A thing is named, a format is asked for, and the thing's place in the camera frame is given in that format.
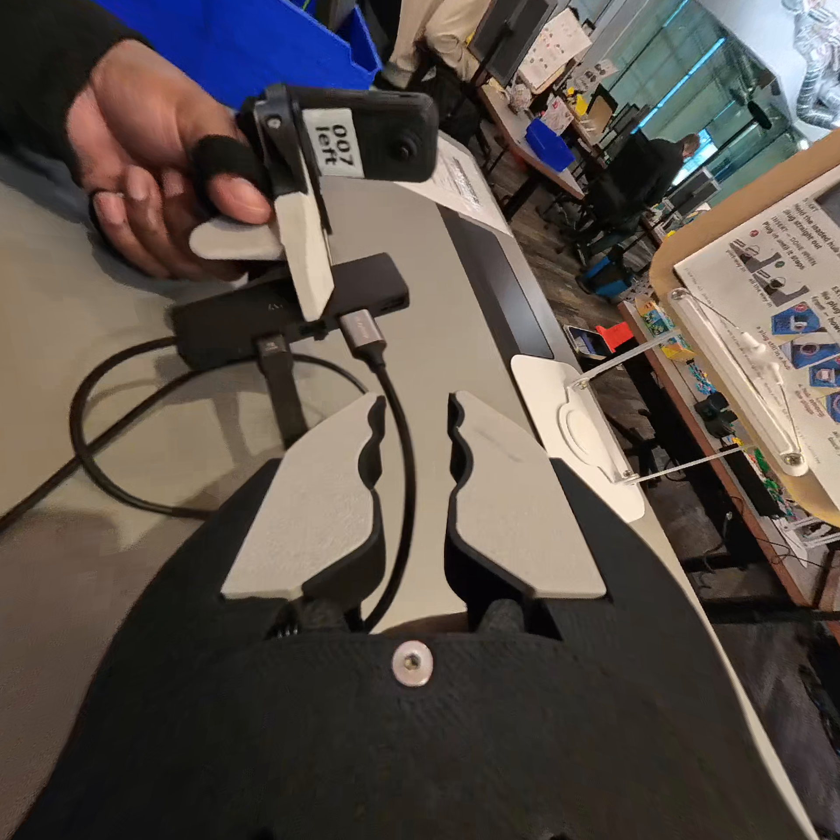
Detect blue storage bin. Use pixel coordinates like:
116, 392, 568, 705
95, 0, 383, 109

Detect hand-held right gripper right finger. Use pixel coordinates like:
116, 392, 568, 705
445, 391, 608, 601

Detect colourful toy box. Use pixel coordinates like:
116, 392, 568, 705
638, 298, 697, 361

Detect black green device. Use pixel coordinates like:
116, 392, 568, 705
694, 392, 734, 438

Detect person's left hand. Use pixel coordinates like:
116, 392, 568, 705
66, 39, 273, 283

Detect slim grey USB hub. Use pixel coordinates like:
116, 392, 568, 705
0, 252, 411, 531

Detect black cable with grey plug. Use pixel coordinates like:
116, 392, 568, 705
256, 333, 309, 450

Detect black speaker bar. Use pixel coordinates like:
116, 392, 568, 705
724, 448, 786, 521

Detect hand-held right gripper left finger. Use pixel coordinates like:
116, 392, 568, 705
220, 392, 388, 601

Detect grey desk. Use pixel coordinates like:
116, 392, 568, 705
0, 128, 821, 840

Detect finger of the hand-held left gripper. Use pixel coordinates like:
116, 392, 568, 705
272, 189, 337, 324

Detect grey monitor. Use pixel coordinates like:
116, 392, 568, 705
471, 0, 553, 88

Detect person's left forearm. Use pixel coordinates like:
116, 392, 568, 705
0, 0, 155, 155

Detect illustrated instruction sheet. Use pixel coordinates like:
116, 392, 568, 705
675, 174, 840, 460

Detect wooden edged table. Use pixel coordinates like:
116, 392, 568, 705
478, 84, 586, 201

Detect printed paper sheet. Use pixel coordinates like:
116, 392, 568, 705
394, 141, 514, 237

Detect black braided cable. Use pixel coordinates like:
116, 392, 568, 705
340, 310, 417, 634

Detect small blue bins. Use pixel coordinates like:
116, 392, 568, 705
525, 118, 576, 169

